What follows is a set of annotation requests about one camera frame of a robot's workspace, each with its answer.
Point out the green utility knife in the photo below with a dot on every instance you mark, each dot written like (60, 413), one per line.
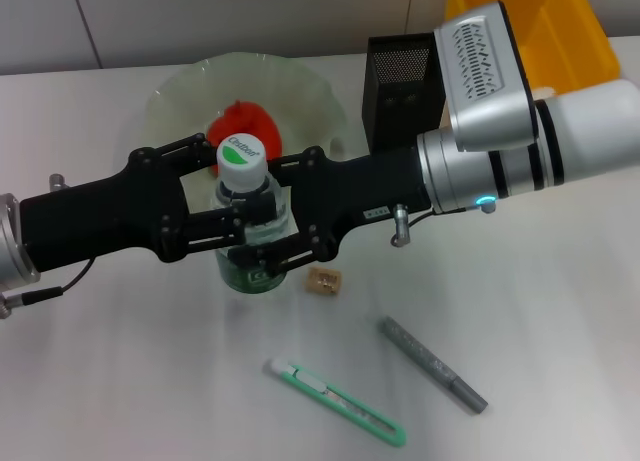
(340, 401)

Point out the clear green-label water bottle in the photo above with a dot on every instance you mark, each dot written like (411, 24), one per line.
(240, 156)

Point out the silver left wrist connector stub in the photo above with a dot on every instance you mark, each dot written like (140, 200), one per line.
(58, 182)

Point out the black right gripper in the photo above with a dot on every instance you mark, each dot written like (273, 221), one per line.
(360, 191)

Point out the yellow plastic bin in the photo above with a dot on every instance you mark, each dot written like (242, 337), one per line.
(565, 31)

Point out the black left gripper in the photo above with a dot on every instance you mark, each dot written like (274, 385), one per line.
(100, 216)

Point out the translucent green wavy fruit plate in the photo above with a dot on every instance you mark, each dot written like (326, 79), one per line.
(300, 96)

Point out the grey marker pen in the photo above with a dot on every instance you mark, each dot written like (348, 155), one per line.
(430, 361)

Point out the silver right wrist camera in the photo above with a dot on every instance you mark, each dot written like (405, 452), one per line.
(480, 71)

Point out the orange fruit with stem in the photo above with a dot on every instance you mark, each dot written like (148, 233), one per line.
(260, 126)

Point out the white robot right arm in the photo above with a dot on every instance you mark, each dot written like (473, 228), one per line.
(590, 131)

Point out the black mesh pen holder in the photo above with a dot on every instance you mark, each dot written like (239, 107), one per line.
(395, 106)

